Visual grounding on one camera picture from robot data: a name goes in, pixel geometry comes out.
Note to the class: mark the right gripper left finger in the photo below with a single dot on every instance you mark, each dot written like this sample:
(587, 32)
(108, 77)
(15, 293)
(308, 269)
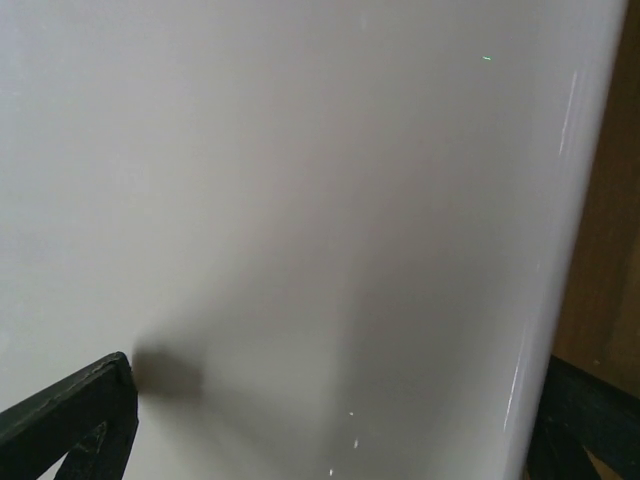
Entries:
(88, 421)

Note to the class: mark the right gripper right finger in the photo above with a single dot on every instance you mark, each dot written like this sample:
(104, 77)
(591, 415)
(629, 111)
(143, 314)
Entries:
(580, 416)

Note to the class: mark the white rectangular tub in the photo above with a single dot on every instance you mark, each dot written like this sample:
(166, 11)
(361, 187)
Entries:
(333, 236)

